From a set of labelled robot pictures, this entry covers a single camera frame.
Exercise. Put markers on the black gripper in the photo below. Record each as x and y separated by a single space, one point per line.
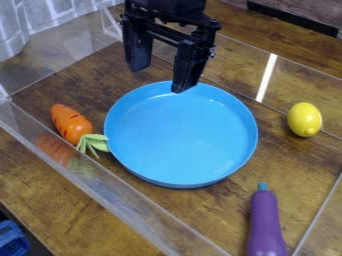
179 23

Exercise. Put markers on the yellow toy lemon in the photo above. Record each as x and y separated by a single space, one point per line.
304 119

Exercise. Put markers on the blue round tray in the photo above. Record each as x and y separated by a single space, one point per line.
180 140

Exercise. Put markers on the orange toy carrot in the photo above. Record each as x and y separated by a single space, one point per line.
76 130

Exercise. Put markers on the white curtain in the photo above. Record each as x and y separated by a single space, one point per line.
25 17

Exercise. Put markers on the purple toy eggplant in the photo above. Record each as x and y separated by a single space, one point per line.
266 240

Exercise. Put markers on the blue plastic object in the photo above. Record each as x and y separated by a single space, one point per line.
13 242

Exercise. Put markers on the dark wall baseboard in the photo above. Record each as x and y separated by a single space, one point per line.
292 19

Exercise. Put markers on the clear acrylic enclosure wall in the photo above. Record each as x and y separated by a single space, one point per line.
89 209

